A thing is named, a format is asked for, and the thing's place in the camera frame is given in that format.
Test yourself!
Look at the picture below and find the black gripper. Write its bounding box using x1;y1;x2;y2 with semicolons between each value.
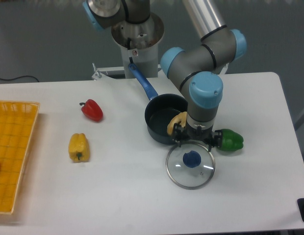
172;123;223;150

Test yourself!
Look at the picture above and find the glass pot lid blue knob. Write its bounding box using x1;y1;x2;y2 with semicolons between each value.
165;141;216;190

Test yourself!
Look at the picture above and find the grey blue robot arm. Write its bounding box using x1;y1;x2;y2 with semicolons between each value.
83;0;247;151

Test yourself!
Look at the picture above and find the beige bagel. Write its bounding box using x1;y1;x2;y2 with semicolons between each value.
167;111;187;136

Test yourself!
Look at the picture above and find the green bell pepper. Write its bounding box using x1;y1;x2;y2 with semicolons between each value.
218;129;244;152

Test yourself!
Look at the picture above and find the dark blue saucepan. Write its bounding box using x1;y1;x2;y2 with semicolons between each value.
128;63;187;145

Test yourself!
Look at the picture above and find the red bell pepper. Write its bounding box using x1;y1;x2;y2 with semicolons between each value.
80;99;103;122

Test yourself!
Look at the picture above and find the yellow bell pepper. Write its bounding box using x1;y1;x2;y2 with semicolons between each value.
68;133;90;163

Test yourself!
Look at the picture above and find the yellow woven basket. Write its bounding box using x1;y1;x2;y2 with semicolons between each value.
0;100;40;214

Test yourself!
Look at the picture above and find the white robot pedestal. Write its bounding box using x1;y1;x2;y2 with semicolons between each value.
111;13;164;79

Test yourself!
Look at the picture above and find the white mounting bracket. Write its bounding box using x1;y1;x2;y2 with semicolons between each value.
91;63;126;80

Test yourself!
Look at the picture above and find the black cable on floor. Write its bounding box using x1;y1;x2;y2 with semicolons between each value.
0;75;40;83

